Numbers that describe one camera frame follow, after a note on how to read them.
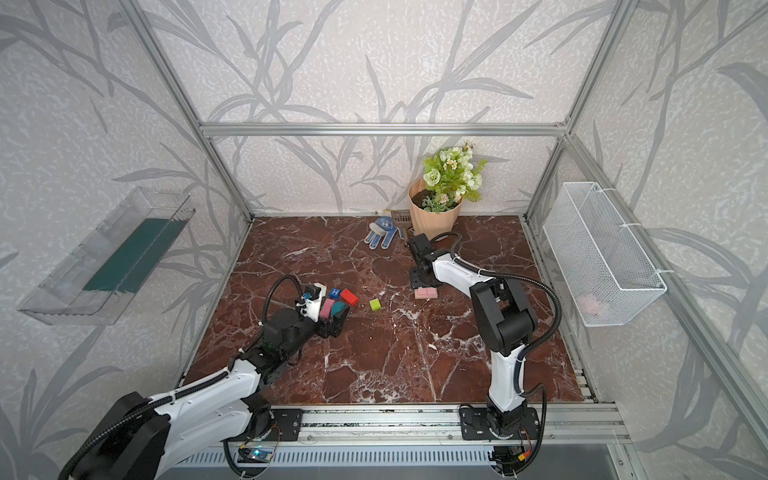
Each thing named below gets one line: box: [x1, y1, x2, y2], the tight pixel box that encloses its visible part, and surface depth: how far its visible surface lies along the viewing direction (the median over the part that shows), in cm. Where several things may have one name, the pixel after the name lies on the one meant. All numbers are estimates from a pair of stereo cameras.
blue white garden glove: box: [364, 216, 404, 250], surface depth 117 cm
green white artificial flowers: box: [422, 142, 487, 214], surface depth 98 cm
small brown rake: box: [390, 209, 412, 239], surface depth 118 cm
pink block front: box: [414, 287, 438, 299], surface depth 98 cm
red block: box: [340, 288, 359, 306], surface depth 98 cm
